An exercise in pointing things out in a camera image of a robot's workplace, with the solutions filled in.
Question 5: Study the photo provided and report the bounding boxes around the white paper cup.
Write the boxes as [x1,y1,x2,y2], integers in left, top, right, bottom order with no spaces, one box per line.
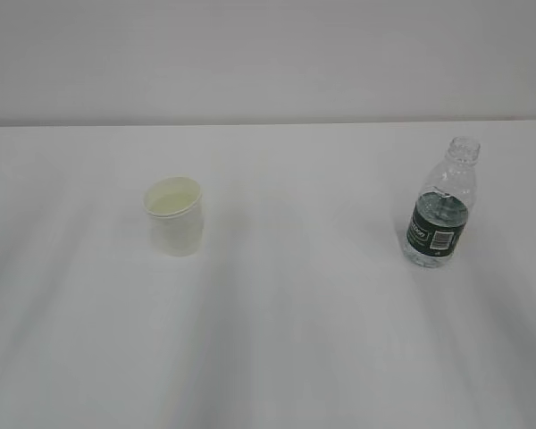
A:
[143,177,204,257]

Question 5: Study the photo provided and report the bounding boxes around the clear plastic water bottle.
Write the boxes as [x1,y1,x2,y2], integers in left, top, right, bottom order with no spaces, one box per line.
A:
[403,137,481,268]

